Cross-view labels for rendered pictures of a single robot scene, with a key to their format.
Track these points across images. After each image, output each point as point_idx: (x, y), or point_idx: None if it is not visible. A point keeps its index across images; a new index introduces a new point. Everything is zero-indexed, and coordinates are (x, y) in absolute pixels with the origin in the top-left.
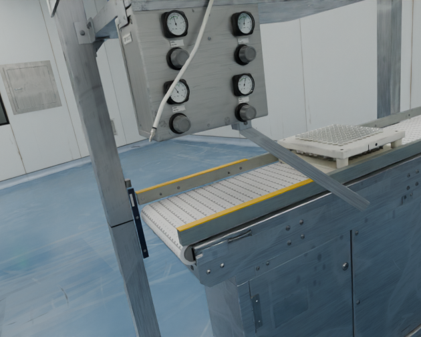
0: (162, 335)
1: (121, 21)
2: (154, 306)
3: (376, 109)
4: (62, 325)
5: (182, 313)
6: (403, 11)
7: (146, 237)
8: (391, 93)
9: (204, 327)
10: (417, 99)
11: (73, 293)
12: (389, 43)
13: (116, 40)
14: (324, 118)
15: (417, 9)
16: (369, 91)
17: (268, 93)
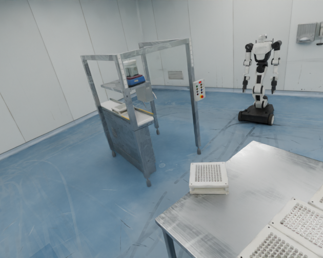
0: (110, 200)
1: (147, 86)
2: (92, 209)
3: None
4: (91, 244)
5: (100, 198)
6: None
7: (15, 240)
8: (99, 101)
9: (110, 190)
10: (18, 120)
11: (62, 256)
12: (95, 90)
13: None
14: None
15: None
16: None
17: None
